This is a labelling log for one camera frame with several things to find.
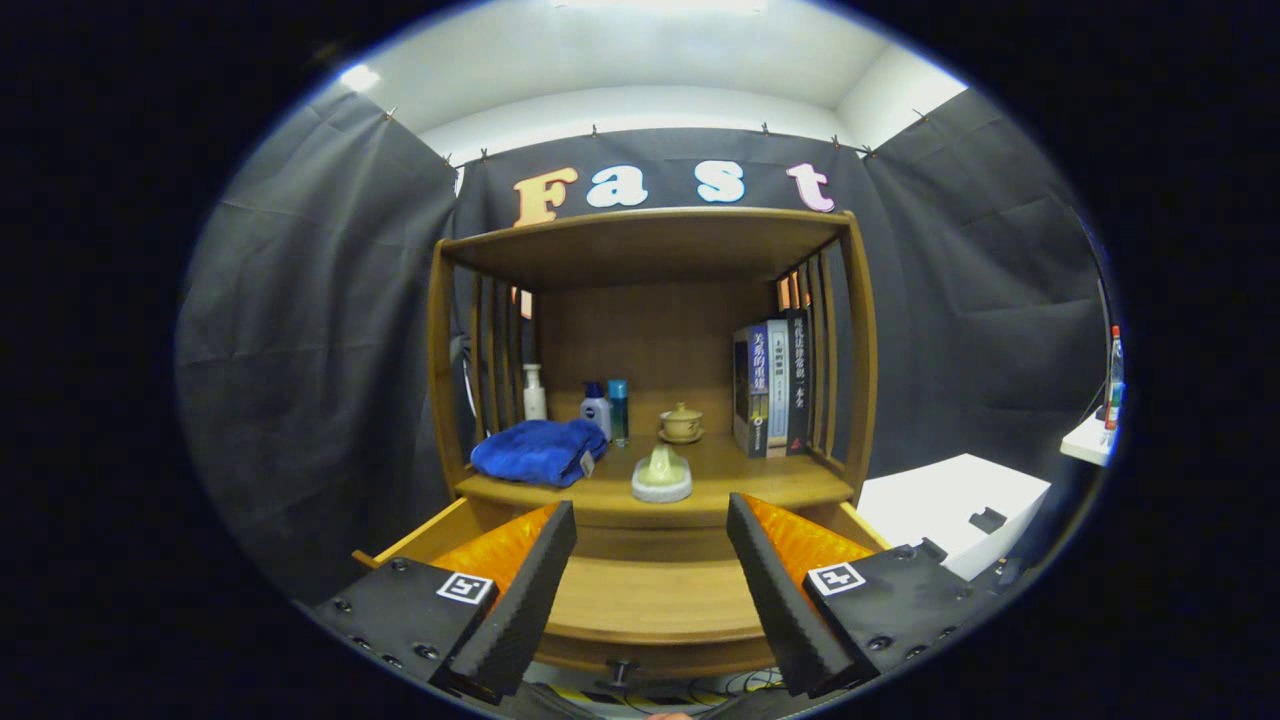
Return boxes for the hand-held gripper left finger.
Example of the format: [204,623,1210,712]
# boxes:
[310,500,579,706]

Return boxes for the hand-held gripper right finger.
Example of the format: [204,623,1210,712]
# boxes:
[727,492,997,699]

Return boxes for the wooden drawer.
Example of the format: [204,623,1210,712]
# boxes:
[352,497,891,693]

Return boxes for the wooden countertop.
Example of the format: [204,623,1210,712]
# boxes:
[455,432,856,529]

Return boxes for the wooden cabinet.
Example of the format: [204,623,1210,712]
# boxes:
[427,207,881,691]

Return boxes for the blue towel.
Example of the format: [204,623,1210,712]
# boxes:
[470,418,609,489]

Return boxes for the white box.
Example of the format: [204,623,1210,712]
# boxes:
[857,453,1053,581]

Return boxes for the white bottle with blue cap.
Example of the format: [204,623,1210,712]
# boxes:
[580,381,613,441]

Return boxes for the beige lidded tea cup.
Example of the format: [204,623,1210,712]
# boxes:
[658,402,705,445]

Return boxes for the dark blue book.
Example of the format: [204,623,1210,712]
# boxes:
[732,324,771,459]

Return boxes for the light grey book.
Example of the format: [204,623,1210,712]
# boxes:
[765,318,791,459]

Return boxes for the black book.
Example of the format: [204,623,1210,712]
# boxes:
[785,308,813,456]

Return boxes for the black backdrop cloth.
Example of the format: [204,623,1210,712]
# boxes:
[178,88,1106,601]

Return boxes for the white side table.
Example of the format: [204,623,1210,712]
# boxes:
[1060,410,1116,467]

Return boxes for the red label water bottle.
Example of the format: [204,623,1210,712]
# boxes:
[1105,325,1125,431]

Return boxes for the ceiling light panel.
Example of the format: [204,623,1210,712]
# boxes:
[550,0,771,16]

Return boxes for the black floor cables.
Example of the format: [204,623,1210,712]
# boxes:
[680,668,786,703]

